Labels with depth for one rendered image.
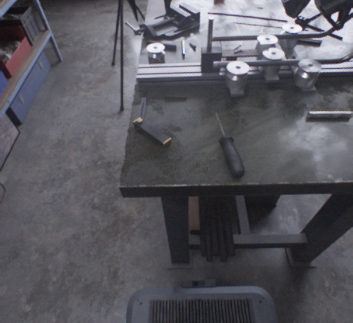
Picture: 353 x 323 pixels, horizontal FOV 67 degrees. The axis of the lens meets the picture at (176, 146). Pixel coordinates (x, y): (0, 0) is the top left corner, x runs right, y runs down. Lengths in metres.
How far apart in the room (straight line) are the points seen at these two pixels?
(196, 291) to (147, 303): 0.18
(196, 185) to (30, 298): 1.14
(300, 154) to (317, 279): 0.95
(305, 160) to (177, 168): 0.26
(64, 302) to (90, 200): 0.50
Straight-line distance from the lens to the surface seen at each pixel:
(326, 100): 0.76
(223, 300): 1.09
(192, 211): 1.42
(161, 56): 0.80
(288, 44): 0.83
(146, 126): 0.61
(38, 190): 1.76
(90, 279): 1.43
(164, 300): 1.08
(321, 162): 0.61
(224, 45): 0.82
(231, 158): 0.53
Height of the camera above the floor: 1.33
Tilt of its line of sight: 50 degrees down
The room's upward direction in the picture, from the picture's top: 3 degrees counter-clockwise
